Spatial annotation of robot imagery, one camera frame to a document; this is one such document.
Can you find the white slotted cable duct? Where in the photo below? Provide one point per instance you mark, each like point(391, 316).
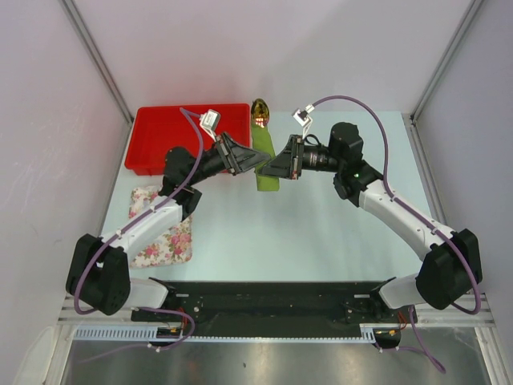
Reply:
point(160, 334)

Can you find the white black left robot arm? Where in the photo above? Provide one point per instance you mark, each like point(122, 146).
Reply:
point(99, 278)

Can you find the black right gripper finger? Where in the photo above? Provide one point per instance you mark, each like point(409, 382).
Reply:
point(277, 168)
point(284, 158)

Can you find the red plastic bin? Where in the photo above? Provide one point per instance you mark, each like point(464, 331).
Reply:
point(157, 130)

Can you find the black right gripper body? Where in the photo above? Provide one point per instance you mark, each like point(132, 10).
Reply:
point(311, 158)

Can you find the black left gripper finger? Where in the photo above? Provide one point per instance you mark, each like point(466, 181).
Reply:
point(244, 165)
point(235, 149)

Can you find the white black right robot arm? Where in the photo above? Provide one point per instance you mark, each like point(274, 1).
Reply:
point(450, 260)

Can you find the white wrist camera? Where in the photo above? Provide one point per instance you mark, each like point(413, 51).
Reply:
point(303, 117)
point(209, 120)

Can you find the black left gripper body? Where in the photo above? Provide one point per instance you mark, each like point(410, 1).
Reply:
point(217, 160)

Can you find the iridescent rainbow spoon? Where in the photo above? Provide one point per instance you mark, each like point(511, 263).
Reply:
point(260, 114)

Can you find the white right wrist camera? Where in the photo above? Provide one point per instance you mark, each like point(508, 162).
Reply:
point(303, 117)

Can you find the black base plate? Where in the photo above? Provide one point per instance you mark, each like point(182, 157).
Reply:
point(303, 310)

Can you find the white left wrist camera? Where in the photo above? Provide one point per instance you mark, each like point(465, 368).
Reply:
point(209, 120)

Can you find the green paper napkin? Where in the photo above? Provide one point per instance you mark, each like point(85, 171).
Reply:
point(262, 142)

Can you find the aluminium frame rail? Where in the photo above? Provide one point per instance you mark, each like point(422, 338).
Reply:
point(496, 362)

